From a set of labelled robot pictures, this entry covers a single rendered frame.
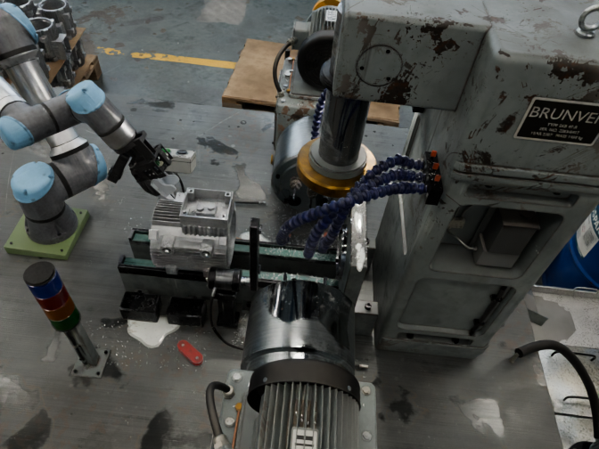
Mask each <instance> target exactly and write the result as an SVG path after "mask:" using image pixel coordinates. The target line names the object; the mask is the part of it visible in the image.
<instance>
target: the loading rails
mask: <svg viewBox="0 0 599 449"><path fill-rule="evenodd" d="M149 230H150V229H142V228H132V230H131V232H130V234H129V236H128V239H129V243H130V246H131V249H132V251H133V254H134V258H131V257H126V256H125V255H123V254H121V256H120V259H119V263H118V265H117V268H118V270H119V274H120V277H121V279H122V281H123V284H124V287H125V289H126V291H131V292H140V293H146V294H157V295H165V296H175V297H183V298H200V299H207V300H210V298H211V292H212V290H209V289H208V287H207V284H208V281H206V278H208V277H203V272H200V271H189V270H178V274H168V273H166V269H165V267H163V268H161V267H155V265H154V264H153V262H152V260H151V255H150V253H151V252H150V245H151V240H149V239H148V235H149ZM279 247H280V248H279ZM271 248H272V249H271ZM282 248H283V249H282ZM287 248H288V249H287ZM304 248H305V246H304V245H295V244H286V245H285V246H279V245H278V244H277V243H276V242H269V241H259V265H261V272H260V274H259V275H258V291H259V290H261V289H263V288H264V287H266V286H267V285H270V284H272V283H275V282H281V281H282V280H283V275H284V273H287V278H288V280H291V279H292V278H296V279H297V280H301V279H302V280H307V281H308V280H309V279H310V281H313V282H316V280H318V279H319V278H320V279H319V280H320V281H319V280H318V281H317V282H321V283H323V281H324V280H323V278H324V277H327V278H328V280H327V281H326V283H327V285H329V286H330V285H331V284H330V283H332V287H334V288H335V289H337V290H338V289H339V284H338V283H339V280H338V279H337V280H338V281H336V279H335V277H336V263H335V261H334V260H335V258H336V254H337V249H328V250H327V252H326V253H324V254H322V253H320V252H319V251H318V247H316V253H315V254H314V256H313V257H312V259H311V258H310V259H306V258H304V256H303V250H304ZM289 249H290V252H289ZM265 250H267V251H265ZM269 250H270V251H269ZM271 250H272V253H271ZM277 250H278V252H277ZM280 250H281V254H280ZM282 250H283V251H282ZM295 250H296V251H295ZM317 251H318V254H317ZM274 252H275V253H274ZM294 252H295V253H294ZM268 253H269V254H268ZM293 253H294V255H293ZM319 253H320V255H321V254H322V255H321V257H318V256H320V255H319ZM329 253H330V254H329ZM287 254H288V255H287ZM290 254H291V255H290ZM279 255H281V256H279ZM317 255H318V256H317ZM323 255H324V256H326V257H324V256H323ZM327 255H328V256H327ZM295 256H296V257H295ZM323 257H324V258H323ZM330 257H332V258H330ZM316 258H317V259H318V260H317V259H316ZM329 260H330V261H329ZM235 268H236V269H242V277H247V278H248V277H249V278H250V240H245V239H235V241H234V253H233V258H232V262H231V265H230V269H235ZM266 274H268V275H269V276H267V275H266ZM270 274H271V275H270ZM280 274H282V275H280ZM291 274H292V275H296V274H298V275H296V276H293V277H292V276H290V275H291ZM311 274H312V275H311ZM261 275H262V277H263V276H264V277H263V278H261ZM274 275H275V277H278V278H277V279H275V277H273V276H274ZM309 276H311V277H309ZM312 276H314V278H313V277H312ZM265 277H266V278H265ZM267 277H268V278H267ZM271 277H273V278H274V279H271ZM291 277H292V278H291ZM298 277H299V279H298ZM315 277H317V278H315ZM264 278H265V279H264ZM333 279H334V280H333ZM288 280H287V281H288ZM332 280H333V281H335V283H333V281H332ZM328 281H332V282H328ZM334 284H335V285H334ZM258 291H252V290H250V286H247V285H241V289H240V291H239V292H237V296H236V300H235V303H242V313H245V314H249V313H250V304H251V300H252V298H253V296H254V295H255V294H256V293H257V292H258Z"/></svg>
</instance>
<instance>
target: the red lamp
mask: <svg viewBox="0 0 599 449"><path fill-rule="evenodd" d="M68 298H69V292H68V291H67V289H66V287H65V285H64V284H63V283H62V288H61V290H60V291H59V292H58V293H57V294H56V295H55V296H53V297H51V298H46V299H41V298H36V297H35V299H36V300H37V303H38V304H39V305H40V306H41V307H42V308H43V309H44V310H55V309H58V308H60V307H62V306H63V305H64V304H65V303H66V302H67V300H68Z"/></svg>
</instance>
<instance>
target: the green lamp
mask: <svg viewBox="0 0 599 449"><path fill-rule="evenodd" d="M78 320H79V312H78V310H77V308H76V306H75V308H74V311H73V313H72V314H71V315H70V316H69V317H68V318H66V319H64V320H61V321H52V320H50V319H49V321H50V323H51V324H52V326H53V327H54V328H55V329H57V330H60V331H65V330H68V329H70V328H72V327H74V326H75V325H76V324H77V323H78Z"/></svg>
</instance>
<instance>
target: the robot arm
mask: <svg viewBox="0 0 599 449"><path fill-rule="evenodd" d="M37 43H38V35H37V33H36V30H35V28H34V27H33V25H32V23H31V22H30V20H29V18H28V17H27V16H26V15H25V13H24V12H23V11H22V10H21V9H20V8H18V7H17V6H16V5H14V4H10V3H4V4H0V67H1V68H4V69H5V70H6V72H7V74H8V75H9V77H10V79H11V80H12V82H13V84H14V85H15V87H16V89H17V91H18V92H19V94H18V93H17V92H16V91H15V90H14V88H13V87H12V86H11V85H10V84H9V83H8V82H7V81H6V80H5V79H4V78H3V77H2V76H1V75H0V137H1V138H2V140H3V141H4V143H5V144H6V145H7V146H8V147H9V148H10V149H12V150H18V149H21V148H24V147H27V146H30V145H32V144H34V143H36V142H38V141H41V140H43V139H46V140H47V142H48V144H49V145H50V147H51V151H50V154H49V157H50V158H51V160H52V162H50V163H48V164H46V163H44V162H40V161H38V163H36V162H30V163H28V164H25V165H23V166H21V167H20V168H18V169H17V170H16V171H15V172H14V174H13V175H12V179H11V187H12V192H13V196H14V198H15V199H16V200H17V201H18V202H19V204H20V206H21V209H22V211H23V213H24V215H25V230H26V233H27V235H28V237H29V238H30V239H31V240H33V241H34V242H36V243H39V244H44V245H51V244H56V243H59V242H62V241H65V240H67V239H68V238H69V237H70V236H71V235H72V234H73V233H74V232H75V231H76V230H77V228H78V218H77V215H76V213H75V211H74V210H73V209H72V208H71V207H70V206H69V205H68V204H66V203H65V200H67V199H68V198H70V197H73V196H75V195H77V194H78V193H80V192H82V191H84V190H86V189H88V188H90V187H92V186H96V185H97V184H98V183H100V182H101V181H103V180H104V179H105V178H106V176H107V166H106V162H105V160H104V157H103V155H102V153H101V151H99V148H98V147H97V146H96V145H95V144H93V143H88V141H87V139H84V138H81V137H79V136H78V133H77V132H76V130H75V128H74V126H75V125H78V124H80V123H85V124H88V125H89V126H90V127H91V128H92V129H93V130H94V131H95V132H96V134H97V135H99V137H100V138H101V139H102V140H103V141H104V142H105V143H106V144H107V145H108V146H109V147H110V148H111V149H113V150H114V151H115V152H116V153H117V154H119V156H118V158H117V160H116V162H115V164H114V165H112V166H111V168H110V169H109V173H108V178H107V180H109V181H111V182H113V183H115V184H116V183H117V181H118V180H120V178H121V177H122V176H123V173H124V171H125V170H124V168H125V166H126V164H127V162H128V160H129V158H130V156H131V157H132V159H131V160H130V162H129V164H128V165H129V166H130V170H131V174H132V176H133V177H134V178H135V180H136V182H137V183H139V184H140V186H141V187H142V188H143V189H144V190H145V191H146V192H148V193H150V194H151V195H153V196H157V197H159V198H162V199H164V200H174V199H175V195H174V191H175V190H176V187H175V186H174V185H175V184H176V183H178V182H179V177H178V176H176V175H168V174H167V173H166V172H165V169H166V170H167V167H168V166H170V165H171V162H172V159H173V157H172V156H171V154H170V153H169V152H168V151H167V150H166V148H165V147H164V146H163V145H162V144H161V143H159V144H157V145H154V146H152V145H151V144H150V143H149V142H148V141H147V140H146V139H145V137H146V136H147V134H146V132H145V131H144V130H142V131H139V132H136V130H135V128H134V127H133V126H132V125H131V124H130V123H129V121H128V120H127V119H126V118H125V117H124V116H123V114H122V113H121V112H120V111H119V110H118V109H117V107H116V106H115V105H114V104H113V103H112V102H111V100H110V99H109V98H108V97H107V96H106V95H105V93H104V91H103V90H102V89H101V88H99V87H98V86H97V85H96V84H95V83H94V82H93V81H91V80H85V81H83V82H80V83H78V84H77V85H75V86H74V87H72V88H71V89H68V90H65V91H63V92H61V93H60V94H59V95H58V96H56V94H55V92H54V90H53V88H52V87H51V85H50V83H49V81H48V79H47V78H46V76H45V73H44V72H43V70H42V69H41V67H40V65H39V63H38V61H37V59H36V56H37V51H38V49H37V48H36V46H35V45H36V44H37ZM162 149H164V150H165V152H166V153H167V154H168V155H167V154H166V153H165V152H164V151H163V150H162ZM151 180H152V181H151Z"/></svg>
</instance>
